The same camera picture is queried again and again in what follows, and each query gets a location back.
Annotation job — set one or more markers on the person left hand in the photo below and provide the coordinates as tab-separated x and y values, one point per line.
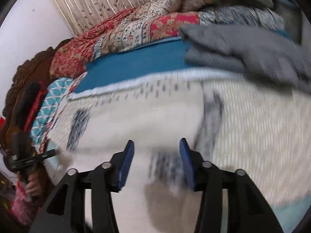
35	185

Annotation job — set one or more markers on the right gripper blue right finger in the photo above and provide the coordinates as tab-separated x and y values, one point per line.
187	163

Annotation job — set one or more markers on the red patchwork quilt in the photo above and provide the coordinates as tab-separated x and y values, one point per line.
149	23

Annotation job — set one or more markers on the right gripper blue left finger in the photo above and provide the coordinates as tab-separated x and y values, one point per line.
125	163

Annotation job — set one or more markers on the white navy patterned fleece garment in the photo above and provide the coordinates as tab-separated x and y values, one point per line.
156	116

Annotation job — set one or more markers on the dark grey padded jacket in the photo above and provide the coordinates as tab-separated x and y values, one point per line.
255	52

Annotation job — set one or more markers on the patterned teal beige bedsheet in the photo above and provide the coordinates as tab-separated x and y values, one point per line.
265	129

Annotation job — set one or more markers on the carved dark wooden headboard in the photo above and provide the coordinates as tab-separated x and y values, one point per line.
32	70

